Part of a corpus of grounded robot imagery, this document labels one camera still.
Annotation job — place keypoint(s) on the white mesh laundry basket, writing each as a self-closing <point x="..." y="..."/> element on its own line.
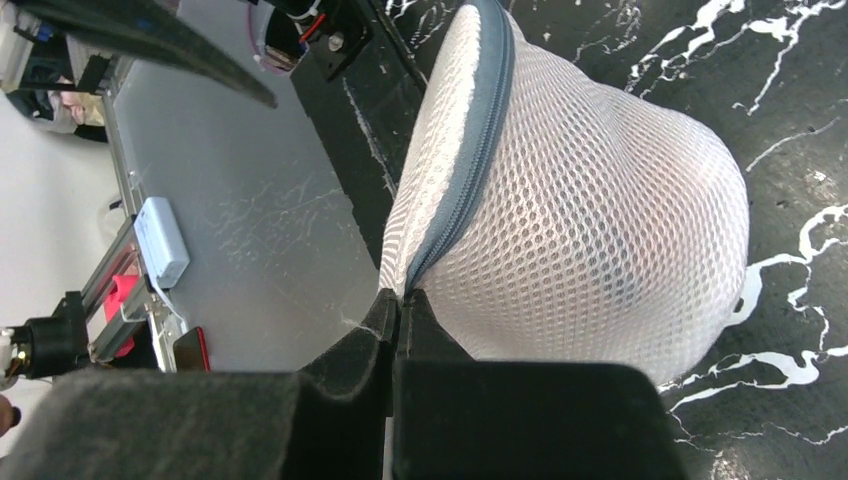
<point x="551" y="217"/>

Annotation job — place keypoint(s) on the white power adapter box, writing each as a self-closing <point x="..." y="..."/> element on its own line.
<point x="161" y="243"/>

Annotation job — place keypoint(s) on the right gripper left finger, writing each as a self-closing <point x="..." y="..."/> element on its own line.
<point x="323" y="421"/>

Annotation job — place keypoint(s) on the red phone on floor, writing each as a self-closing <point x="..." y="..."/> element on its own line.
<point x="190" y="351"/>

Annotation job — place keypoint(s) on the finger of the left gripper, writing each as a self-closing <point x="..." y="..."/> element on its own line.
<point x="148" y="31"/>

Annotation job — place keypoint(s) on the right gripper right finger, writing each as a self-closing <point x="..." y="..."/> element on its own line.
<point x="457" y="418"/>

